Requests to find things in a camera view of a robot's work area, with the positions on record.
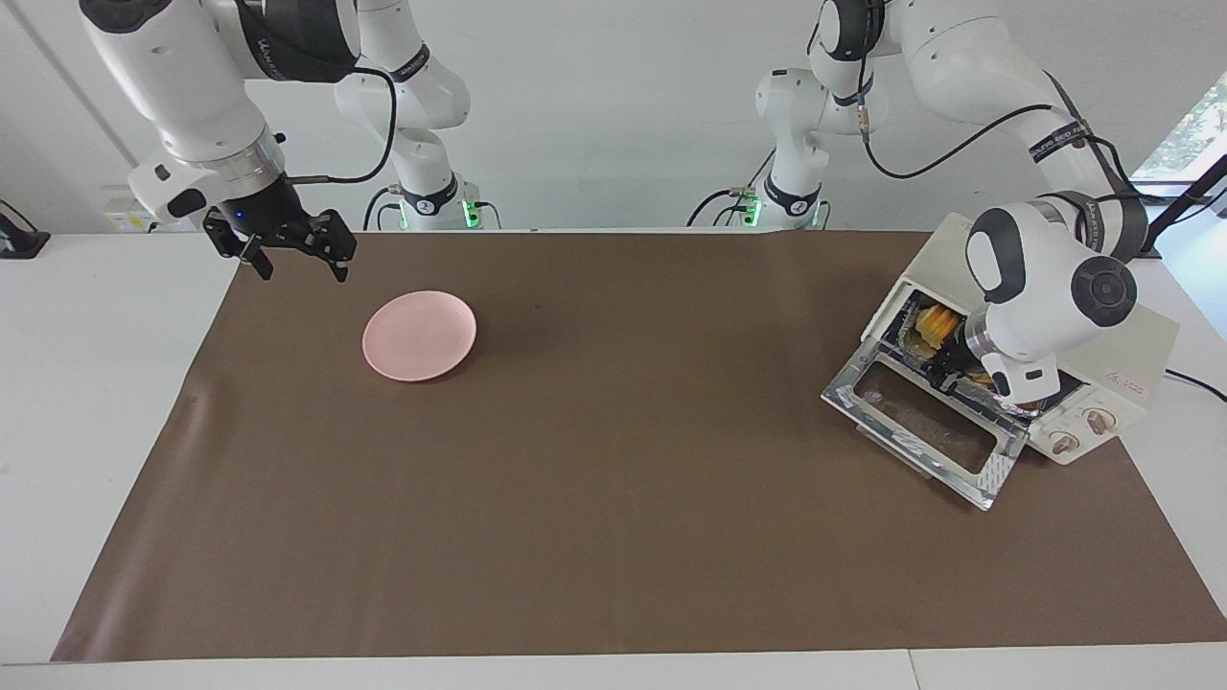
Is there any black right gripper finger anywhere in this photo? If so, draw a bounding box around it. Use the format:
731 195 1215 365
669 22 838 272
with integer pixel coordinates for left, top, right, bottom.
202 213 275 283
305 209 359 284

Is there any aluminium foil tray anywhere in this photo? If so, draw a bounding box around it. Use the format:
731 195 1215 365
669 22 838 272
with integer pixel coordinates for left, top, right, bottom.
896 295 1046 415

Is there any yellow sliced bread loaf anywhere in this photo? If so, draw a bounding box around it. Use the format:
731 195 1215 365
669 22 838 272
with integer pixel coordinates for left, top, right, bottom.
911 302 964 351

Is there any glass oven door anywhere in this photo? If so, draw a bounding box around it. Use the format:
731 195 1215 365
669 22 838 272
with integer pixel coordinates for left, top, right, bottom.
822 337 1029 512

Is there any cream toaster oven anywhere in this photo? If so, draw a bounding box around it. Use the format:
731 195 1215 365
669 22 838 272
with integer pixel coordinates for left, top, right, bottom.
861 212 1181 467

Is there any pink round plate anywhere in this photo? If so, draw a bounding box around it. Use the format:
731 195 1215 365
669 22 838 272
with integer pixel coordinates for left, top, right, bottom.
361 290 478 382

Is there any black table clamp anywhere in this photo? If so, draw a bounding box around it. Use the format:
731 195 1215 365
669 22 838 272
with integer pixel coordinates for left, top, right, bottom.
0 199 51 260

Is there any black stand with clamp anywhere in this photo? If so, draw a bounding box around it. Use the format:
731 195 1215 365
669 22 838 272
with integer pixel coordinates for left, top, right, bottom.
1136 153 1227 261

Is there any brown table mat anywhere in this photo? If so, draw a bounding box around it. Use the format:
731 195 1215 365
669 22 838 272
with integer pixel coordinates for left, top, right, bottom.
50 230 1227 664

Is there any black base cable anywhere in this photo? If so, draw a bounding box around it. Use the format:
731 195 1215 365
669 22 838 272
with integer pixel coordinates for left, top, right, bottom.
362 185 404 231
685 187 760 228

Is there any white wall power outlet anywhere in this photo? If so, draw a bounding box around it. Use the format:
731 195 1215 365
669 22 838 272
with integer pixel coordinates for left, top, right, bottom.
102 196 156 234

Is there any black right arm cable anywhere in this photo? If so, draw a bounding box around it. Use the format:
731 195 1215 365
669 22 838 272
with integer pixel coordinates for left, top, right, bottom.
288 67 398 185

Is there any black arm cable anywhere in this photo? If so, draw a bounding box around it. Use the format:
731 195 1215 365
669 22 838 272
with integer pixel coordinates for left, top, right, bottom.
856 48 1151 207
288 67 398 185

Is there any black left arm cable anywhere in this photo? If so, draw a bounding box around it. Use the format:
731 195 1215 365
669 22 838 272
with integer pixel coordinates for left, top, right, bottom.
856 48 1151 207

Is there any black oven power cord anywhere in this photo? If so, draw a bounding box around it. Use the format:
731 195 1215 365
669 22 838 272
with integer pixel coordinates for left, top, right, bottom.
1163 369 1227 403

